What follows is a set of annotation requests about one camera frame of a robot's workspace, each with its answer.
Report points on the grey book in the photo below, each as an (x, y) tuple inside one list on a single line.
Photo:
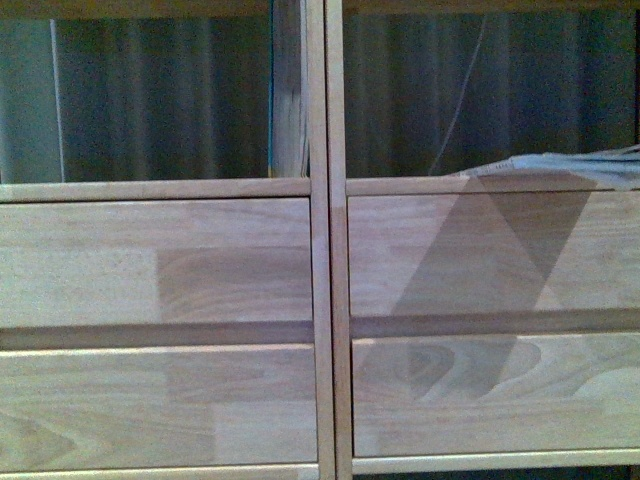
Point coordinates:
[(617, 168)]

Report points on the left wooden shelf unit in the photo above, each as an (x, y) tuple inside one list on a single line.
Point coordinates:
[(314, 332)]

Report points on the wooden shelf unit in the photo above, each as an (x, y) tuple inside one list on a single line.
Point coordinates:
[(418, 90), (314, 332)]

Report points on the right wooden shelf unit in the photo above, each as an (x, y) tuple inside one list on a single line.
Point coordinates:
[(418, 90)]

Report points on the upright teal-spined book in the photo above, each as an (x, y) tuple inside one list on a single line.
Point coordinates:
[(288, 147)]

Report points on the upper left wooden drawer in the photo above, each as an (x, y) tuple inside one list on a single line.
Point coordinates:
[(165, 262)]

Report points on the wooden drawer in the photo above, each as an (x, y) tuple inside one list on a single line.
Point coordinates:
[(495, 394), (493, 253), (165, 262), (157, 407)]

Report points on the lower left wooden drawer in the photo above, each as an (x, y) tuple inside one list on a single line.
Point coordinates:
[(157, 407)]

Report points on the lower right wooden drawer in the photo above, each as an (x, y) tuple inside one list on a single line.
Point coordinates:
[(495, 394)]

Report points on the upper right wooden drawer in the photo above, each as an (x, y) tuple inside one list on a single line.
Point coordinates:
[(493, 253)]

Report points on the grey curtain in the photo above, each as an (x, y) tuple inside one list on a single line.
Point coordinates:
[(134, 99)]

